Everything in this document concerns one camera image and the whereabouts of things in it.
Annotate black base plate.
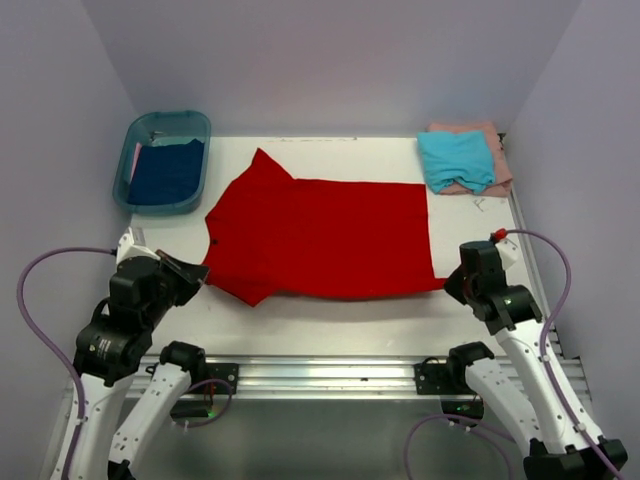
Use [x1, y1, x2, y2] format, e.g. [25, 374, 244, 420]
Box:
[413, 357, 475, 396]
[195, 362, 240, 396]

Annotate pink paper in bin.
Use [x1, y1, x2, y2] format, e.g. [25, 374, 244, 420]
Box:
[129, 142, 143, 183]

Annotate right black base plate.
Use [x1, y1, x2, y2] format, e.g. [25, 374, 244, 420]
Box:
[413, 357, 475, 396]

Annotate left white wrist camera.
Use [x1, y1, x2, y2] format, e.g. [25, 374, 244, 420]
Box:
[116, 226, 155, 266]

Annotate folded pink t shirt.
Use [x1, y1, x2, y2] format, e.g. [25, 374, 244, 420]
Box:
[427, 121, 513, 198]

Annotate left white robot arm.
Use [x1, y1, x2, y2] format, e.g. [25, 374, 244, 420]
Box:
[52, 251, 209, 479]

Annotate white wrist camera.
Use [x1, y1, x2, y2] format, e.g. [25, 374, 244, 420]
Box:
[116, 226, 155, 266]
[490, 229, 520, 270]

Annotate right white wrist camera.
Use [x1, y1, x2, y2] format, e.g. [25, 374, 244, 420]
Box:
[490, 229, 520, 270]

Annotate red t shirt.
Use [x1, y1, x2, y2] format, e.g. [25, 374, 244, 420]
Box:
[203, 149, 445, 306]

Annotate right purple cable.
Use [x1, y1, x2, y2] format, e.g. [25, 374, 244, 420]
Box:
[402, 228, 623, 480]

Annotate teal plastic bin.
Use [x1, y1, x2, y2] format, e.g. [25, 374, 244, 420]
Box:
[112, 110, 211, 216]

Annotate aluminium mounting rail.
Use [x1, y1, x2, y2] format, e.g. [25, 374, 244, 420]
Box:
[62, 353, 592, 400]

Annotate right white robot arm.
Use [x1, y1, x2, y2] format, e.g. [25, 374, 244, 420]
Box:
[444, 238, 628, 479]

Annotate folded turquoise t shirt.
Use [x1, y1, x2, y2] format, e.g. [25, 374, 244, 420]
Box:
[416, 130, 496, 194]

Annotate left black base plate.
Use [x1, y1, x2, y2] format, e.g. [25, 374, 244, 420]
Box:
[195, 362, 240, 396]

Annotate dark blue t shirt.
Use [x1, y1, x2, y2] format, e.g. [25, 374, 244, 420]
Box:
[127, 139, 204, 206]

